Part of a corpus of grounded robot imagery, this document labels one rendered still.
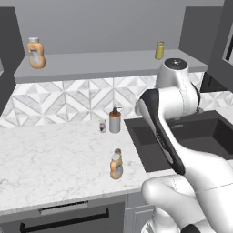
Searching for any grey soap dispenser brown top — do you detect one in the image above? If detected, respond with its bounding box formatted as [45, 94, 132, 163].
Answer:
[108, 106, 123, 134]

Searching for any grey dishwasher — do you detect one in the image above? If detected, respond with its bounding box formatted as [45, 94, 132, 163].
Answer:
[0, 199, 127, 233]

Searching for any dark grey cabinet door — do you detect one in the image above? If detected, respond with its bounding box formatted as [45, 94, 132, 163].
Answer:
[0, 6, 26, 117]
[178, 5, 226, 57]

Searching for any yellow shaker brown lid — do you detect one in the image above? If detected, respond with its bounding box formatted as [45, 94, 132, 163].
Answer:
[154, 40, 166, 61]

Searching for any grey false drawer front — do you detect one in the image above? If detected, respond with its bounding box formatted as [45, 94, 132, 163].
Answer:
[125, 191, 147, 209]

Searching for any dark grey wall unit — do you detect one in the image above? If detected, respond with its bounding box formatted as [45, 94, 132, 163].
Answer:
[199, 0, 233, 94]

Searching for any orange condiment bottle grey cap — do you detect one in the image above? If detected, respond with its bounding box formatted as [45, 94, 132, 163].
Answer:
[109, 153, 125, 181]

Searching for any grey base cupboard door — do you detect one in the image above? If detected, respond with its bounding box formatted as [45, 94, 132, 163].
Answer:
[123, 204, 157, 233]

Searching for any black dishwasher handle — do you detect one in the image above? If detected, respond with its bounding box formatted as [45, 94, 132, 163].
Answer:
[19, 207, 110, 233]

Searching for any dark grey sink basin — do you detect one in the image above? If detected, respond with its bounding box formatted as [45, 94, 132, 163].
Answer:
[123, 108, 233, 175]

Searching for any small glass jar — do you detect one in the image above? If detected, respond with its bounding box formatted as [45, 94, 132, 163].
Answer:
[97, 118, 107, 134]

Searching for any orange condiment bottle white cap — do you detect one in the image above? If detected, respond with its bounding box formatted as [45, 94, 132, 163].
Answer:
[26, 36, 46, 70]

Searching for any open grey wall cabinet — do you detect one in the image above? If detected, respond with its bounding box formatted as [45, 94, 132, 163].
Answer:
[13, 0, 209, 85]

